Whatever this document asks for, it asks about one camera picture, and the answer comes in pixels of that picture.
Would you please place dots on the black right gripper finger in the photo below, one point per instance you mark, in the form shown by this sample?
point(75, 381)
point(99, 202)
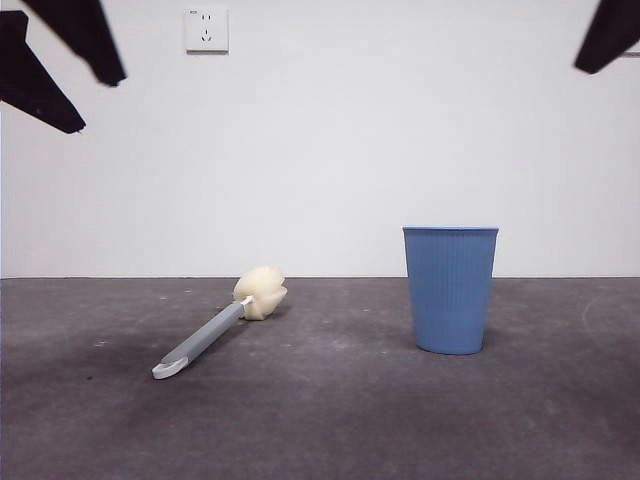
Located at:
point(612, 35)

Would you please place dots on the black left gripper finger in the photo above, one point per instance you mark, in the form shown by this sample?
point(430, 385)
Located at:
point(30, 85)
point(85, 35)

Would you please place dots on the blue ribbed plastic cup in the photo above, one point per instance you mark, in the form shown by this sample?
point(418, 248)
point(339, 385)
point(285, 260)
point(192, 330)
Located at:
point(450, 295)

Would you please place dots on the white wall socket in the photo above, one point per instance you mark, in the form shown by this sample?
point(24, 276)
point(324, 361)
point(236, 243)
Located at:
point(207, 30)
point(636, 51)

